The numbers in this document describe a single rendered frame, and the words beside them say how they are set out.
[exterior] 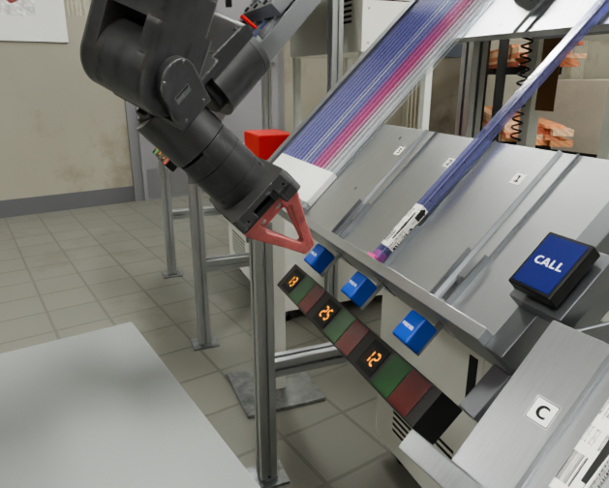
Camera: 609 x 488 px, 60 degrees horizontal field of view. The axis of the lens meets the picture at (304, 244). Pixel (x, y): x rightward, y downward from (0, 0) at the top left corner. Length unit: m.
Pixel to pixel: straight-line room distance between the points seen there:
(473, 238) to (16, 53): 3.68
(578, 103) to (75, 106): 5.09
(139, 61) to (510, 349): 0.34
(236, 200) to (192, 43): 0.14
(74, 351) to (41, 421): 0.14
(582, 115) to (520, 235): 6.14
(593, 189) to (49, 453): 0.53
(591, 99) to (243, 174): 6.22
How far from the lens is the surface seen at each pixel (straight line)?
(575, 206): 0.51
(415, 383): 0.49
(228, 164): 0.47
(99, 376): 0.65
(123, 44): 0.41
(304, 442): 1.48
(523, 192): 0.55
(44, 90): 4.03
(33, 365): 0.71
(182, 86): 0.41
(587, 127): 6.61
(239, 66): 0.48
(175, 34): 0.40
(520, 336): 0.44
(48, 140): 4.05
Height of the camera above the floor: 0.92
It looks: 18 degrees down
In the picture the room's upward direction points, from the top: straight up
